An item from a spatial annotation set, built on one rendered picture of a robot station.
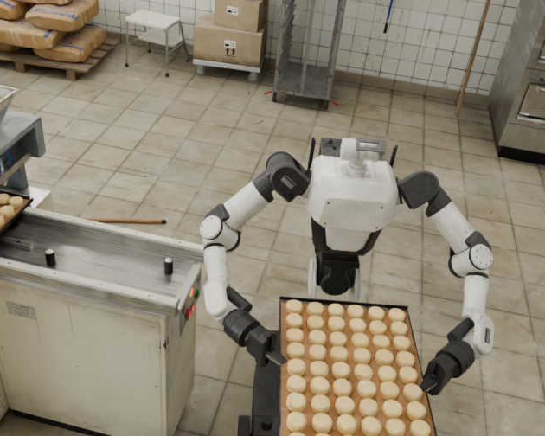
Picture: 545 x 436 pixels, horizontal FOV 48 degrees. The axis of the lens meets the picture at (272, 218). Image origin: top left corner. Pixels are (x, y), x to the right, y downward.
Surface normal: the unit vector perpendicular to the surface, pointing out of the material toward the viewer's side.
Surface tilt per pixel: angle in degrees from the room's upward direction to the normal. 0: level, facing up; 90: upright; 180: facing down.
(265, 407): 0
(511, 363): 0
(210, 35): 87
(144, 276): 0
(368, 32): 90
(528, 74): 90
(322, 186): 62
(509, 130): 91
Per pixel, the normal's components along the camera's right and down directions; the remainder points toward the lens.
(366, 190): 0.05, -0.14
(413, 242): 0.10, -0.80
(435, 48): -0.21, 0.57
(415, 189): -0.16, 0.05
